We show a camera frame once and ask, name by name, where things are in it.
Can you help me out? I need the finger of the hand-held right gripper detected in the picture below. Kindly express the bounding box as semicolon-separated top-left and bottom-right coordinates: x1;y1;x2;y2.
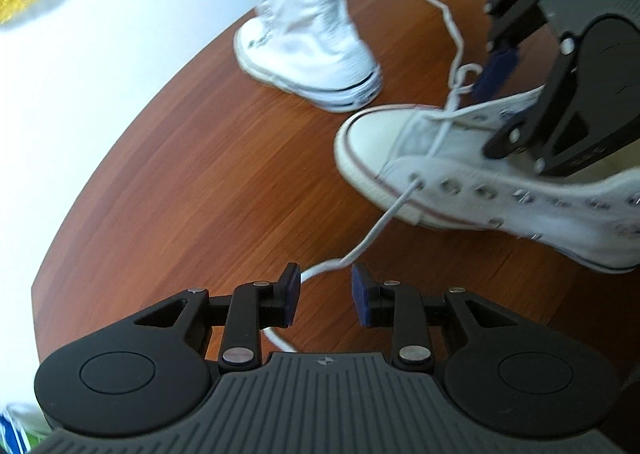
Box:
472;0;551;102
482;36;618;180

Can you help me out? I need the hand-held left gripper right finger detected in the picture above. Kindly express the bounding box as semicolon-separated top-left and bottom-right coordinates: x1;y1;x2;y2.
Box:
352;263;518;369

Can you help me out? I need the green plastic bag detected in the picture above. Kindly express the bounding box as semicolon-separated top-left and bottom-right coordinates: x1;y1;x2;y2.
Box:
17;426;48;454

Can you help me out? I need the bright white high-top sneaker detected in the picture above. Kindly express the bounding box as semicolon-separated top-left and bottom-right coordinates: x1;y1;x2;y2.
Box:
234;0;383;114

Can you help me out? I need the cream high-top canvas sneaker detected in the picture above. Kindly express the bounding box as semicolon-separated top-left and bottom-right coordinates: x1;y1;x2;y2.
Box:
334;84;640;275

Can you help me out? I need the white shoelace threaded through sneaker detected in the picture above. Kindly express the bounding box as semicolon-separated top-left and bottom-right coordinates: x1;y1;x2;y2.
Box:
262;0;483;352

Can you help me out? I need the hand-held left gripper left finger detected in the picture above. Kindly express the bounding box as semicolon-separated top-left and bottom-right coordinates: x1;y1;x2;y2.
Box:
135;263;301;369

